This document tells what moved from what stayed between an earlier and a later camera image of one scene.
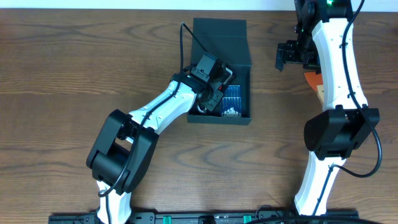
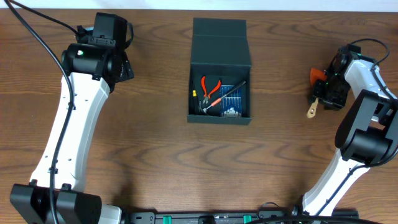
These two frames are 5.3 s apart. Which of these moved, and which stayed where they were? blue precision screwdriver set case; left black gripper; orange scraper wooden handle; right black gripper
Moved: right black gripper; orange scraper wooden handle; left black gripper
Stayed: blue precision screwdriver set case
